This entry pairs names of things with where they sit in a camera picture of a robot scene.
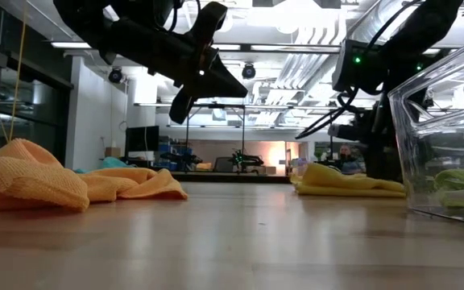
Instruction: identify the black metal frame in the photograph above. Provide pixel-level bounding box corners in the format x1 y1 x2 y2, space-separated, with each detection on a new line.
185 103 246 162

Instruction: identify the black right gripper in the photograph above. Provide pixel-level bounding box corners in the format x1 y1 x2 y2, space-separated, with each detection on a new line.
328 108 403 182

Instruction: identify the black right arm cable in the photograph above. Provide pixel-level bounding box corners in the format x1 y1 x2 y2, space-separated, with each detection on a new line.
295 86 358 140

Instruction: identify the short yellow cable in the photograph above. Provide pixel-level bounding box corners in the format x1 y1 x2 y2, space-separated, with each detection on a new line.
8 19 27 142

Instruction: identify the grey box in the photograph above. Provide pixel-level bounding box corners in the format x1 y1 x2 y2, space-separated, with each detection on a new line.
213 155 234 173

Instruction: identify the orange microfiber towel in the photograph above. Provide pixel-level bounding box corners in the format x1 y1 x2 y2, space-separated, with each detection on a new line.
0 138 189 213

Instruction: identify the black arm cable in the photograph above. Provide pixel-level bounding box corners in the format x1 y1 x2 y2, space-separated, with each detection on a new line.
295 86 358 140
167 0 203 33

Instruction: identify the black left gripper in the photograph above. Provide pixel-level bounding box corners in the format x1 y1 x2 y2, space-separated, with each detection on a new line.
110 2 249 125

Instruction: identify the black monitor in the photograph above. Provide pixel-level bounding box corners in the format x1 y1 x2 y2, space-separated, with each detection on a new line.
125 125 160 153

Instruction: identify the blue storage rack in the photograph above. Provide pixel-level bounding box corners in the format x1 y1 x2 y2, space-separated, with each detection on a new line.
157 136 180 170

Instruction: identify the silver ventilation duct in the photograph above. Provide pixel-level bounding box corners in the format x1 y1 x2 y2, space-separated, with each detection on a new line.
346 0 418 45

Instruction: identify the person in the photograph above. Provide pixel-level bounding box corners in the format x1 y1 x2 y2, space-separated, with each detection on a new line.
335 143 365 176

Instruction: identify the black ceiling light track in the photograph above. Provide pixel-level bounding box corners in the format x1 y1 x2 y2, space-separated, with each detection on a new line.
50 39 458 57

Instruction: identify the yellow microfiber towel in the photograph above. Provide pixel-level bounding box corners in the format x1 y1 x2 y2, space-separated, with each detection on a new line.
290 162 407 199

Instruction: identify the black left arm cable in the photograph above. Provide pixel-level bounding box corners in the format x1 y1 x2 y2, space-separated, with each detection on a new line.
167 0 203 33

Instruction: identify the black ceiling camera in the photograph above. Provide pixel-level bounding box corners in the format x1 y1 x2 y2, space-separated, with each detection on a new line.
242 62 257 81
107 67 126 85

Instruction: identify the clear plastic bin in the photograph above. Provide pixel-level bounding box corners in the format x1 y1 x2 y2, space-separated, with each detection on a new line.
387 31 464 229

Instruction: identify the beige box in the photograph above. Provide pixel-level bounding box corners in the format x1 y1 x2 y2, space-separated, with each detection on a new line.
251 164 277 176

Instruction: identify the teal microfiber towel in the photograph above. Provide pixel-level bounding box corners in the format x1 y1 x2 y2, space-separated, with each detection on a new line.
73 155 135 175

